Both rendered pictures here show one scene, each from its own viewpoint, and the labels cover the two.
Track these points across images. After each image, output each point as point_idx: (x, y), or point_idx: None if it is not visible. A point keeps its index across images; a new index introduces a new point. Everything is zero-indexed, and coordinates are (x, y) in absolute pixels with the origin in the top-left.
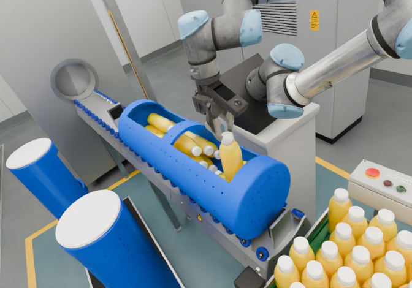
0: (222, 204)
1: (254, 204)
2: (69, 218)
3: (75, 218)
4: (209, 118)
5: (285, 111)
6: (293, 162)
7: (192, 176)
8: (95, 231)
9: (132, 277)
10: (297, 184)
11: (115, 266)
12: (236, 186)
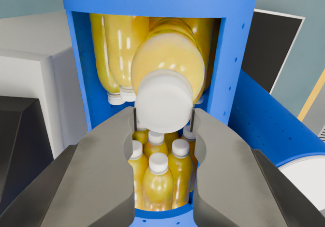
0: (253, 11)
1: None
2: (317, 202)
3: (315, 197)
4: None
5: None
6: (27, 32)
7: (225, 120)
8: (322, 165)
9: (272, 102)
10: (52, 23)
11: (293, 119)
12: None
